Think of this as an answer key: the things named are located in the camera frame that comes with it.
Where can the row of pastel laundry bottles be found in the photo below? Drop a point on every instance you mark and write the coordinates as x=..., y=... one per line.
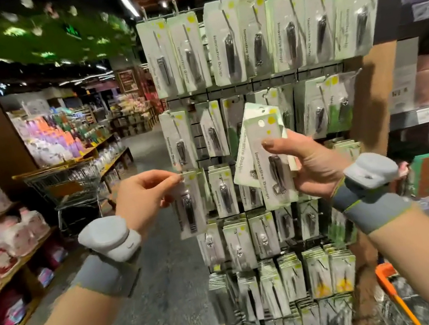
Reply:
x=53, y=139

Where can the wooden laundry shelf unit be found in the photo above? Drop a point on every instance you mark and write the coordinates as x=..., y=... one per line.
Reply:
x=111, y=162

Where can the grey wrist tracker band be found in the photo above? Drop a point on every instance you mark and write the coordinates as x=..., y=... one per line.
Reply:
x=108, y=237
x=370, y=178

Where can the person's right hand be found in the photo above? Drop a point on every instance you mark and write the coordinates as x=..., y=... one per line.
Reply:
x=315, y=167

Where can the rows of hung nail clipper packs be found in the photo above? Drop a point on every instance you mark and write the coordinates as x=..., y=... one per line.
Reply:
x=226, y=42

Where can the distant goods display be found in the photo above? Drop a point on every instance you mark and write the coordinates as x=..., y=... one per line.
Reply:
x=131, y=113

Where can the large white product box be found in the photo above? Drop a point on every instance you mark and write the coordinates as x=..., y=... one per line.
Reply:
x=405, y=77

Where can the wooden post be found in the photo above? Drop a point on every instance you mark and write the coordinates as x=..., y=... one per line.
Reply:
x=376, y=90

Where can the person's left hand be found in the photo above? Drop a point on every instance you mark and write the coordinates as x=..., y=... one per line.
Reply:
x=143, y=202

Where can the wooden detergent shelf unit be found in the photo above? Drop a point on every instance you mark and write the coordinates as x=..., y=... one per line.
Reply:
x=11, y=275

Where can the green hanging ceiling decor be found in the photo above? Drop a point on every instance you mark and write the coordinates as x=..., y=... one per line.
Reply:
x=35, y=35

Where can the empty silver shopping cart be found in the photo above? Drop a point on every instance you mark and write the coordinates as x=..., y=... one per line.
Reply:
x=62, y=191

